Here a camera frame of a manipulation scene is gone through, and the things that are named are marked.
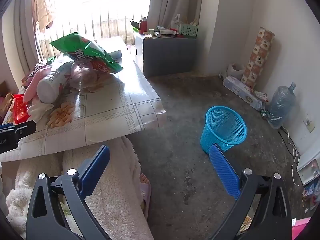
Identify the white cable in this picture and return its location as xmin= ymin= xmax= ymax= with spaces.
xmin=280 ymin=126 xmax=300 ymax=187

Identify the floral plastic tablecloth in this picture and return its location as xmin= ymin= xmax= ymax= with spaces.
xmin=0 ymin=36 xmax=167 ymax=163

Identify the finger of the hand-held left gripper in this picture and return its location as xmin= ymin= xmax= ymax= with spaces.
xmin=0 ymin=120 xmax=37 ymax=138

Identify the toilet paper pack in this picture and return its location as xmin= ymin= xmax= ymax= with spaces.
xmin=222 ymin=76 xmax=265 ymax=112

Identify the red thermos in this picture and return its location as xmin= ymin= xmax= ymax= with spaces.
xmin=139 ymin=17 xmax=148 ymax=35

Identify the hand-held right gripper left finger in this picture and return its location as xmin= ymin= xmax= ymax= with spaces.
xmin=26 ymin=145 xmax=113 ymax=240

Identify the metal window railing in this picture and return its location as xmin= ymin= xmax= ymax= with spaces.
xmin=35 ymin=5 xmax=135 ymax=58

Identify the grey curtain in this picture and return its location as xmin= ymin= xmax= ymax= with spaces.
xmin=2 ymin=0 xmax=39 ymax=63

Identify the blue mesh waste basket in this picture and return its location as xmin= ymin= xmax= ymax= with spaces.
xmin=200 ymin=106 xmax=247 ymax=153

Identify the wall socket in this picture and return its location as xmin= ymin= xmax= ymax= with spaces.
xmin=304 ymin=119 xmax=315 ymax=133

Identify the white cloth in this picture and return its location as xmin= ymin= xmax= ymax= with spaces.
xmin=27 ymin=101 xmax=54 ymax=123

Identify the red gift bag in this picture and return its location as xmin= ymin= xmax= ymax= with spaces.
xmin=12 ymin=94 xmax=31 ymax=124

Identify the pink slipper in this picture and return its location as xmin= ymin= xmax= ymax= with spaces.
xmin=140 ymin=181 xmax=152 ymax=220

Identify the hanging quilted jacket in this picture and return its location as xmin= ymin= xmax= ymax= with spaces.
xmin=31 ymin=0 xmax=57 ymax=33

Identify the white plastic drawer box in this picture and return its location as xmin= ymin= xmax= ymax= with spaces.
xmin=296 ymin=152 xmax=320 ymax=187

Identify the green snack bag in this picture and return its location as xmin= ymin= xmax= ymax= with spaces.
xmin=49 ymin=32 xmax=124 ymax=74

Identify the large clear water jug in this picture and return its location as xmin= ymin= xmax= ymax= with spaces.
xmin=265 ymin=82 xmax=297 ymax=129

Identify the grey cabinet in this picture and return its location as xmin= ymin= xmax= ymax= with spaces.
xmin=135 ymin=34 xmax=197 ymax=78

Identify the beige curtain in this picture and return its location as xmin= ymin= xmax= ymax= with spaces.
xmin=147 ymin=0 xmax=203 ymax=30

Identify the green perforated storage basket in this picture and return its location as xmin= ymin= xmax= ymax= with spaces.
xmin=179 ymin=23 xmax=199 ymax=38

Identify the patterned wallpaper roll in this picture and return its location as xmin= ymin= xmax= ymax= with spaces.
xmin=240 ymin=26 xmax=275 ymax=89

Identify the pink cloth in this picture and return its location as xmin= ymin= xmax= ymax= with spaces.
xmin=23 ymin=66 xmax=52 ymax=103

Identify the thin white plastic bag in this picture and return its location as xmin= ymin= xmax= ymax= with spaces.
xmin=172 ymin=14 xmax=188 ymax=30

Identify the pink bag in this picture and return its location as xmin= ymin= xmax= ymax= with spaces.
xmin=291 ymin=217 xmax=318 ymax=240

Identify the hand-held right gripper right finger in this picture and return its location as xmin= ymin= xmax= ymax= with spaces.
xmin=209 ymin=144 xmax=293 ymax=240

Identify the white strawberry drink bottle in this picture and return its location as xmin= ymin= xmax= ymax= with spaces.
xmin=37 ymin=61 xmax=75 ymax=104

